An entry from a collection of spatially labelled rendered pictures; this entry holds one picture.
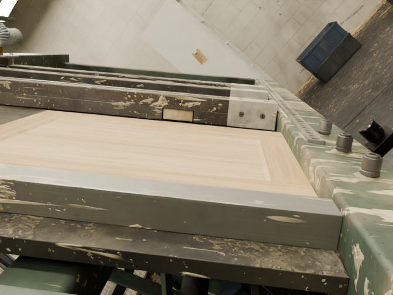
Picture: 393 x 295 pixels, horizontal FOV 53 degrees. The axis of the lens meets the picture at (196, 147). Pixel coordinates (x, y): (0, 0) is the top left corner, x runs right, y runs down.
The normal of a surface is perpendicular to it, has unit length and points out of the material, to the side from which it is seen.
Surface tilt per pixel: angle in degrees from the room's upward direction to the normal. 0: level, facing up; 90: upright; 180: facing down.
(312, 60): 90
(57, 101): 90
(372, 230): 55
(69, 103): 90
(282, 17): 90
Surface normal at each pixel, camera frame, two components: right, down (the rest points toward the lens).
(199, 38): -0.15, 0.30
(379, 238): 0.08, -0.97
